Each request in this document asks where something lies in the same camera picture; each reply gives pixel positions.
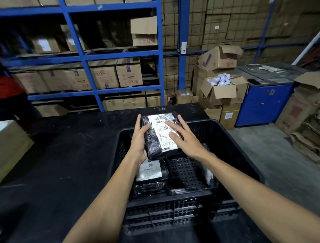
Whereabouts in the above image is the person's left hand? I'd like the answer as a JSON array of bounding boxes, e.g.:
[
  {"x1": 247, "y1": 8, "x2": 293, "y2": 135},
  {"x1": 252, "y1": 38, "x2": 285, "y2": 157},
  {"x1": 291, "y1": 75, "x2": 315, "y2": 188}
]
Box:
[{"x1": 129, "y1": 114, "x2": 152, "y2": 166}]

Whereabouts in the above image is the person's right hand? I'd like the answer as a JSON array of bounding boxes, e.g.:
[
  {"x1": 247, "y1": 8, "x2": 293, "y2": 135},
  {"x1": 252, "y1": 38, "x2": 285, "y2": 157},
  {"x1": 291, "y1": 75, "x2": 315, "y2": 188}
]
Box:
[{"x1": 165, "y1": 114, "x2": 213, "y2": 164}]

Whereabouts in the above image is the black parcel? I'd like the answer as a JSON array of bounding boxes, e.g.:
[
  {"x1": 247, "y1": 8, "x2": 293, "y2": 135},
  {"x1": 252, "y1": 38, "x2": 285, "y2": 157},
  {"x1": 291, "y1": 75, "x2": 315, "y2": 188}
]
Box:
[
  {"x1": 132, "y1": 181, "x2": 168, "y2": 199},
  {"x1": 200, "y1": 143, "x2": 218, "y2": 189},
  {"x1": 169, "y1": 186, "x2": 213, "y2": 196},
  {"x1": 140, "y1": 113, "x2": 185, "y2": 161},
  {"x1": 134, "y1": 158, "x2": 169, "y2": 186}
]

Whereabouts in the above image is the person's left forearm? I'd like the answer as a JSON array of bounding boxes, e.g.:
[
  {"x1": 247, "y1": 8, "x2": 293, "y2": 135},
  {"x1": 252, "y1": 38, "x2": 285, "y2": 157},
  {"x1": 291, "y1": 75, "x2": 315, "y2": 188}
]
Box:
[{"x1": 62, "y1": 150, "x2": 148, "y2": 243}]

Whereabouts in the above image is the person's right forearm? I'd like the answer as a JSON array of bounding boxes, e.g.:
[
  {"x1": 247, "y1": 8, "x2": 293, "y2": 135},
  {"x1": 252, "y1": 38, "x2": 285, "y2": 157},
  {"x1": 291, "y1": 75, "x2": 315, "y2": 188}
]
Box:
[{"x1": 200, "y1": 152, "x2": 320, "y2": 243}]

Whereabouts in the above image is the small open cardboard box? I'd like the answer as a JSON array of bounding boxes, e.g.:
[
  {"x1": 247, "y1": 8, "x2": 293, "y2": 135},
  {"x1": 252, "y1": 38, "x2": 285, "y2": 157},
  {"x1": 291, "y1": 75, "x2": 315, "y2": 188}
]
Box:
[{"x1": 175, "y1": 88, "x2": 195, "y2": 105}]

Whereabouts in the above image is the small taped cardboard box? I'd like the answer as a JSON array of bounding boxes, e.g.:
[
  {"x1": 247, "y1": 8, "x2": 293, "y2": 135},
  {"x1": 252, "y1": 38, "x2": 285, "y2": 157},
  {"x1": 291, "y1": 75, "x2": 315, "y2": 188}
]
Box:
[{"x1": 146, "y1": 93, "x2": 167, "y2": 107}]

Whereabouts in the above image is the small brown cardboard box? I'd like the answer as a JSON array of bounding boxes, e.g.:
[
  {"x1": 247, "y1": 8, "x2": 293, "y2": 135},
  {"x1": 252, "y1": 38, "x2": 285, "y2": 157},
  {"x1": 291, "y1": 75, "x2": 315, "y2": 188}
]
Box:
[{"x1": 204, "y1": 105, "x2": 223, "y2": 122}]

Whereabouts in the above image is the wide taped cardboard box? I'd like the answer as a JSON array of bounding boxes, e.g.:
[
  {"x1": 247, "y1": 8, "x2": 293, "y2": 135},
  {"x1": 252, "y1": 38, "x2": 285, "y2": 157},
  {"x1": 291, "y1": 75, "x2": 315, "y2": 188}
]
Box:
[{"x1": 102, "y1": 96, "x2": 147, "y2": 111}]

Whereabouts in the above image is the black wrapped parcel, square label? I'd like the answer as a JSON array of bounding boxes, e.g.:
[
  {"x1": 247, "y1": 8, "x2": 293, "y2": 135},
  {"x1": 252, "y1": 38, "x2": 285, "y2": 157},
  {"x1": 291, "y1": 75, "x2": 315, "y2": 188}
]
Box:
[{"x1": 134, "y1": 158, "x2": 169, "y2": 186}]

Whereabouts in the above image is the cardboard box with shipping label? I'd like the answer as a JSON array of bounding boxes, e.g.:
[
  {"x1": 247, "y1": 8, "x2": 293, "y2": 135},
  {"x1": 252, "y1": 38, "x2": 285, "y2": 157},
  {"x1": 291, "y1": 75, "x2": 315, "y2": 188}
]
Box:
[{"x1": 219, "y1": 103, "x2": 242, "y2": 130}]

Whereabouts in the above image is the open cardboard box with rolls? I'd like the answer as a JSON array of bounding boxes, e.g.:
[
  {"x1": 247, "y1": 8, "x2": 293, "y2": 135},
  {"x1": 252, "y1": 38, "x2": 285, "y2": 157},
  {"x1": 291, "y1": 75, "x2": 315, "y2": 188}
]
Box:
[{"x1": 200, "y1": 74, "x2": 250, "y2": 106}]

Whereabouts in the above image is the cardboard box with red print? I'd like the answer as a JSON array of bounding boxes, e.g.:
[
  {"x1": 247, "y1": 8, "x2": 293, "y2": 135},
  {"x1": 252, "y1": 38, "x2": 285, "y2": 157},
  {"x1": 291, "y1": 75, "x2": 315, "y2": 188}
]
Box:
[
  {"x1": 89, "y1": 66, "x2": 120, "y2": 89},
  {"x1": 115, "y1": 58, "x2": 144, "y2": 88},
  {"x1": 40, "y1": 70, "x2": 73, "y2": 91},
  {"x1": 64, "y1": 68, "x2": 92, "y2": 91},
  {"x1": 12, "y1": 72, "x2": 48, "y2": 94}
]

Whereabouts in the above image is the flat black wrapped parcel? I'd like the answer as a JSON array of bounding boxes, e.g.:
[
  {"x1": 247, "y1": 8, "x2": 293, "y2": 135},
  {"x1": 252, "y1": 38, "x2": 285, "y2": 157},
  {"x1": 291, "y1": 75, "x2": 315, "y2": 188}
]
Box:
[{"x1": 169, "y1": 186, "x2": 213, "y2": 196}]

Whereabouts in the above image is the heap of white paper rolls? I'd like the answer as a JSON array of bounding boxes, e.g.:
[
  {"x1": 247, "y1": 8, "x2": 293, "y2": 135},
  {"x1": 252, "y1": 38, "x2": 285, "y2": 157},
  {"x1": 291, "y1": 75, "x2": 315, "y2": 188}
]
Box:
[{"x1": 208, "y1": 73, "x2": 233, "y2": 87}]

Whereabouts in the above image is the open empty cardboard box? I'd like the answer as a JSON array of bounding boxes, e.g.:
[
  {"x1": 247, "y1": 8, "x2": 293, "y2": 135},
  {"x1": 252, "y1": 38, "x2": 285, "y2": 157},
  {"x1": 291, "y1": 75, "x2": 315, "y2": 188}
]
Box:
[{"x1": 197, "y1": 44, "x2": 243, "y2": 71}]

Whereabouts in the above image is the black plastic crate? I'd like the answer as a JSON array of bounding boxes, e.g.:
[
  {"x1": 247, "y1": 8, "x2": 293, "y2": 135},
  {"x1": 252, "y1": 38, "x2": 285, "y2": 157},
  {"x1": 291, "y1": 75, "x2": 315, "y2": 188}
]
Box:
[{"x1": 107, "y1": 119, "x2": 265, "y2": 236}]

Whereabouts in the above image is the blue metal shelf rack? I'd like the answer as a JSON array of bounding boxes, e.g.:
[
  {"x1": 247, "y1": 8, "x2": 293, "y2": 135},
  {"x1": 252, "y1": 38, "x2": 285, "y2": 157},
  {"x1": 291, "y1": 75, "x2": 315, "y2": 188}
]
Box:
[{"x1": 0, "y1": 0, "x2": 166, "y2": 112}]

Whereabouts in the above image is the open-flap cardboard box on shelf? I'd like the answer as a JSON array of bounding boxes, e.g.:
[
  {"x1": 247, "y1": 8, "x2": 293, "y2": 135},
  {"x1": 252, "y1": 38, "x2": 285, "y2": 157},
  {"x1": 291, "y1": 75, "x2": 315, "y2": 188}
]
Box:
[{"x1": 130, "y1": 16, "x2": 158, "y2": 47}]

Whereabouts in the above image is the low plain cardboard box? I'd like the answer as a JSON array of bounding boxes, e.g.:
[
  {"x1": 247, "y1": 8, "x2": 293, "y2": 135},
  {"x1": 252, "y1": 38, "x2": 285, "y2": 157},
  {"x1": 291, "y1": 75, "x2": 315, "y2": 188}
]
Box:
[{"x1": 34, "y1": 104, "x2": 68, "y2": 117}]

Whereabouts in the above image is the pile of flattened cardboard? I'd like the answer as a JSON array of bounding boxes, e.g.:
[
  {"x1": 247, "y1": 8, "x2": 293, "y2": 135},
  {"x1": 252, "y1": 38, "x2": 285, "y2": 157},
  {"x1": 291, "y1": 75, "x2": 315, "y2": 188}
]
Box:
[{"x1": 274, "y1": 71, "x2": 320, "y2": 164}]

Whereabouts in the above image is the tilted cardboard box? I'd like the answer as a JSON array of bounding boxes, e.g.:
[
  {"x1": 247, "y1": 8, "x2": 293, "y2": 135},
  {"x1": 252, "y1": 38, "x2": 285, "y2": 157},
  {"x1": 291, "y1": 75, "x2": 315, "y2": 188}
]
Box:
[{"x1": 59, "y1": 24, "x2": 87, "y2": 52}]

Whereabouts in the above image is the cardboard box with white label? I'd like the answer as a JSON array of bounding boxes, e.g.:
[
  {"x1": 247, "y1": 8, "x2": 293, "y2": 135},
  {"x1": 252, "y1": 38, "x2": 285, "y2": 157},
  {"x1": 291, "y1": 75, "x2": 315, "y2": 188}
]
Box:
[{"x1": 30, "y1": 37, "x2": 62, "y2": 54}]

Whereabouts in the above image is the white slanted bar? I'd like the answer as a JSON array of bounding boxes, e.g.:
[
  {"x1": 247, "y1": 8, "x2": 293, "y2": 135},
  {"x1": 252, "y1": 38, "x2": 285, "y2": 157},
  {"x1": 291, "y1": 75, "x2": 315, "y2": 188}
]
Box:
[{"x1": 291, "y1": 31, "x2": 320, "y2": 66}]

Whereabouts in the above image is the blue strapping machine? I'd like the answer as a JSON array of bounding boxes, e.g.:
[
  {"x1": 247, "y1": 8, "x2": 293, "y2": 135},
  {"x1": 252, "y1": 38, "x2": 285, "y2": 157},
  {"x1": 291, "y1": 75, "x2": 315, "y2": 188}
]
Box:
[{"x1": 234, "y1": 65, "x2": 308, "y2": 127}]

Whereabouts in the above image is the blue metal post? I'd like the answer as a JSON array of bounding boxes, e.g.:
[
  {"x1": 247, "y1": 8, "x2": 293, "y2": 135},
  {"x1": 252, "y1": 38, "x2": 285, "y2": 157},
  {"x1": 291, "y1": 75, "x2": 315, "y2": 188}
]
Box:
[{"x1": 178, "y1": 0, "x2": 191, "y2": 91}]

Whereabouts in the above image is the white power strip with cable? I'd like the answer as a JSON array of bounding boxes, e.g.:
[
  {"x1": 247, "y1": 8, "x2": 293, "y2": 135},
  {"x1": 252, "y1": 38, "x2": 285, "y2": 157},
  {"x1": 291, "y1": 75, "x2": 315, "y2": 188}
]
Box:
[{"x1": 245, "y1": 64, "x2": 286, "y2": 73}]

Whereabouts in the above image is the wall of stacked cardboard boxes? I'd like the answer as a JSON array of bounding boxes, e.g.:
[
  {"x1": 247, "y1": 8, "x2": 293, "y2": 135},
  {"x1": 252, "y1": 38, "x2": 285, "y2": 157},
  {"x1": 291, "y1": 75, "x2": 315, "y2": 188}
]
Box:
[{"x1": 162, "y1": 0, "x2": 320, "y2": 95}]

